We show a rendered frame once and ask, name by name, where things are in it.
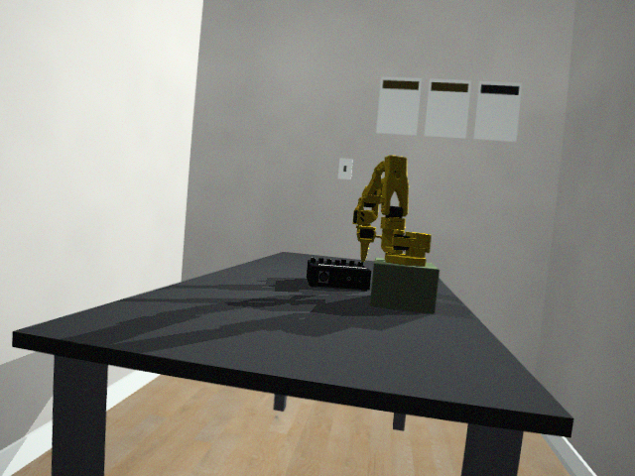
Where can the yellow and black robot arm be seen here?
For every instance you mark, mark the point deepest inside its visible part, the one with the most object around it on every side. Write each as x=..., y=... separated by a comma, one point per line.
x=393, y=225

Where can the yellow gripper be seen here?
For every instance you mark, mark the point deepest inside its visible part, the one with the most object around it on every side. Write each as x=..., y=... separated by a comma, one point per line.
x=365, y=235

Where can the black lighting desk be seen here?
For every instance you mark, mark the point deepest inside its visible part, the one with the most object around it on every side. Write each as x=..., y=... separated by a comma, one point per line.
x=338, y=275

